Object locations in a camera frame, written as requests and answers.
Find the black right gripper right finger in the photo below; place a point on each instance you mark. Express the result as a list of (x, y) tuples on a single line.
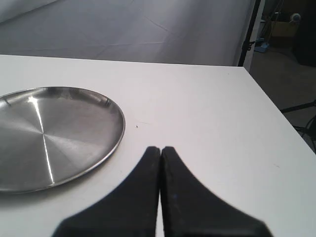
[(190, 209)]

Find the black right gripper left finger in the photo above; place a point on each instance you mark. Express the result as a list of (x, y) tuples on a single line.
[(130, 210)]

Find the blue cloth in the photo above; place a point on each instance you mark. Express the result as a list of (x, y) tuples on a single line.
[(261, 45)]

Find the round stainless steel plate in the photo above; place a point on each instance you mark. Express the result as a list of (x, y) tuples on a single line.
[(52, 135)]

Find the black tripod leg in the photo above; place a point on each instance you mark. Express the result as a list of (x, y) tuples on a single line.
[(299, 107)]

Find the black backdrop stand pole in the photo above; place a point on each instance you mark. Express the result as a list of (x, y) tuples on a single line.
[(247, 43)]

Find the grey backdrop cloth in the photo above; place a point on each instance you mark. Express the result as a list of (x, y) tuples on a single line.
[(202, 32)]

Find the cardboard box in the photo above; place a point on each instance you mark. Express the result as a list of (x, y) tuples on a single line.
[(284, 29)]

